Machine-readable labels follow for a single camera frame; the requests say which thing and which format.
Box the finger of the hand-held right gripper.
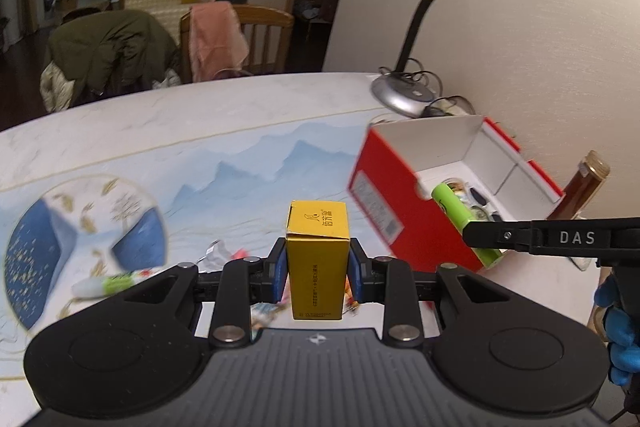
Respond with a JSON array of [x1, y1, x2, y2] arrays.
[[462, 219, 539, 254]]

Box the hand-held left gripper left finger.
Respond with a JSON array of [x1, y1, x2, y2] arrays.
[[107, 237, 289, 349]]

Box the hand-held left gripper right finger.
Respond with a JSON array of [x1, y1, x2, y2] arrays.
[[346, 237, 527, 349]]

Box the small yellow box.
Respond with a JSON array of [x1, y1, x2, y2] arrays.
[[285, 200, 351, 321]]

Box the white sunglasses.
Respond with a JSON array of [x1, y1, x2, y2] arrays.
[[462, 186, 504, 224]]

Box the bright green tube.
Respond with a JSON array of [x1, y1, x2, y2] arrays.
[[430, 183, 507, 271]]

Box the red cardboard shoe box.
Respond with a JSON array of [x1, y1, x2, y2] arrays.
[[348, 115, 567, 271]]

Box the white and green tube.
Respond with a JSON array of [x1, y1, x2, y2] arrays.
[[71, 268, 157, 299]]

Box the person's right hand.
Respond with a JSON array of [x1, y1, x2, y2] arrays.
[[594, 274, 640, 390]]

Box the tall brown glass bottle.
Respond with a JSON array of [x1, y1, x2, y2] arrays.
[[547, 150, 612, 272]]

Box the wooden dining chair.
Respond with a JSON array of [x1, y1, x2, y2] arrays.
[[179, 4, 295, 84]]

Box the pink cloth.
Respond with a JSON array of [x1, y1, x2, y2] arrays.
[[189, 1, 250, 81]]

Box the olive green jacket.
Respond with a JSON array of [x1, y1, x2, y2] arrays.
[[42, 9, 181, 114]]

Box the black lamp cable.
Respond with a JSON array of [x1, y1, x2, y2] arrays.
[[377, 66, 477, 118]]

